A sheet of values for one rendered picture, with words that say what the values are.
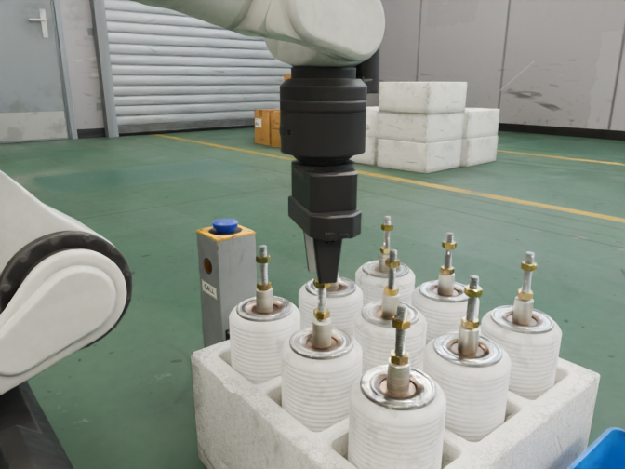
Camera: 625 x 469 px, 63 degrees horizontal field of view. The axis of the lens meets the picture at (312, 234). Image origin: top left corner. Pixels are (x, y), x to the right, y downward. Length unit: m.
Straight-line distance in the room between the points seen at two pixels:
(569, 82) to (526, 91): 0.46
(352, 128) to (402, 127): 2.82
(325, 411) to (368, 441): 0.09
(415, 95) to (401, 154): 0.37
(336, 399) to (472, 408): 0.15
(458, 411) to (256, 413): 0.23
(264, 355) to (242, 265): 0.20
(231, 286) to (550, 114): 5.45
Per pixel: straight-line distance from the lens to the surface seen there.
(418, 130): 3.24
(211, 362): 0.72
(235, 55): 6.31
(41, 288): 0.60
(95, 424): 0.97
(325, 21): 0.47
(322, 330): 0.59
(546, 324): 0.71
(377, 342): 0.65
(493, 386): 0.60
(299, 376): 0.58
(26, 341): 0.61
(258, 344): 0.67
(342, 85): 0.50
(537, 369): 0.70
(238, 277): 0.83
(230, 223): 0.81
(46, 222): 0.63
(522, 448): 0.64
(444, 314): 0.73
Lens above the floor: 0.54
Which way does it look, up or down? 17 degrees down
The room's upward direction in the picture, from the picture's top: straight up
